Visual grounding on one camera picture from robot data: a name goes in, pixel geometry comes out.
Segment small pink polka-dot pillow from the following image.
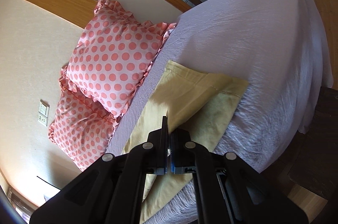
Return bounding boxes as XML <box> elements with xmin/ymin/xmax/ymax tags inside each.
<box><xmin>62</xmin><ymin>0</ymin><xmax>176</xmax><ymax>118</ymax></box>

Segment khaki pants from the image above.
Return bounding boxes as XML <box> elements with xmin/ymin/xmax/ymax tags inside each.
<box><xmin>121</xmin><ymin>60</ymin><xmax>251</xmax><ymax>224</ymax></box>

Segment window with dark frame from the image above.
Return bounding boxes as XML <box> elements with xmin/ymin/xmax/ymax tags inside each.
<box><xmin>6</xmin><ymin>186</ymin><xmax>38</xmax><ymax>223</ymax></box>

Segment large pink polka-dot pillow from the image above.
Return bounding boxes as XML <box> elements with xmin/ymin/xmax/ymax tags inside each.
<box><xmin>48</xmin><ymin>65</ymin><xmax>125</xmax><ymax>171</ymax></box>

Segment white light switch panel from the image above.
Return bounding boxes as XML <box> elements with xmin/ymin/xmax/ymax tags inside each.
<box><xmin>38</xmin><ymin>100</ymin><xmax>50</xmax><ymax>117</ymax></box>

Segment white wall socket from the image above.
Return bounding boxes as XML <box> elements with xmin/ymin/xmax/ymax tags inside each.
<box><xmin>38</xmin><ymin>112</ymin><xmax>48</xmax><ymax>127</ymax></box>

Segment lavender bed sheet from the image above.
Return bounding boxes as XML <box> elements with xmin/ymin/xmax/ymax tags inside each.
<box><xmin>105</xmin><ymin>0</ymin><xmax>334</xmax><ymax>224</ymax></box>

